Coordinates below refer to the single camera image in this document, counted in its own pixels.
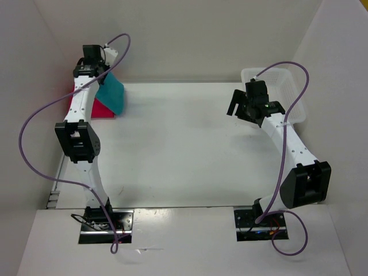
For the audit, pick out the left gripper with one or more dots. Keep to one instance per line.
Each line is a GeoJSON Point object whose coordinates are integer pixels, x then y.
{"type": "Point", "coordinates": [106, 68]}

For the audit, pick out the white plastic basket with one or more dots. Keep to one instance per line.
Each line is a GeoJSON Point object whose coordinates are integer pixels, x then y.
{"type": "Point", "coordinates": [282, 88]}

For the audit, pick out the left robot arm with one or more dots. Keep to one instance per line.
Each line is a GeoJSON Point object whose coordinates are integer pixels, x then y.
{"type": "Point", "coordinates": [81, 144]}

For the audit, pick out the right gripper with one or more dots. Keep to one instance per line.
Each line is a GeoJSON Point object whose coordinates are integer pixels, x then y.
{"type": "Point", "coordinates": [238, 95]}

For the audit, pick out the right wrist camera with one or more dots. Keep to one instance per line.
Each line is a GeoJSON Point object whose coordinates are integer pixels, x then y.
{"type": "Point", "coordinates": [256, 91]}

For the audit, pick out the teal t-shirt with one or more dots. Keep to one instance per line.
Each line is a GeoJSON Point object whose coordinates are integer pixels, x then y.
{"type": "Point", "coordinates": [111, 94]}

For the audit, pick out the pink t-shirt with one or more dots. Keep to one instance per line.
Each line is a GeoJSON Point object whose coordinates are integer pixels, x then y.
{"type": "Point", "coordinates": [102, 110]}

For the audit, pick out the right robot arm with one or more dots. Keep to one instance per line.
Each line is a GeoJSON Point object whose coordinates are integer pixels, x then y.
{"type": "Point", "coordinates": [303, 179]}

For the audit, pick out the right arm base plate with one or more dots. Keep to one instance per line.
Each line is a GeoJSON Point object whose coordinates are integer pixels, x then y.
{"type": "Point", "coordinates": [247, 230]}

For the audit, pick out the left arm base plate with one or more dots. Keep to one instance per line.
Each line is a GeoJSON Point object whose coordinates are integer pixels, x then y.
{"type": "Point", "coordinates": [98, 230]}

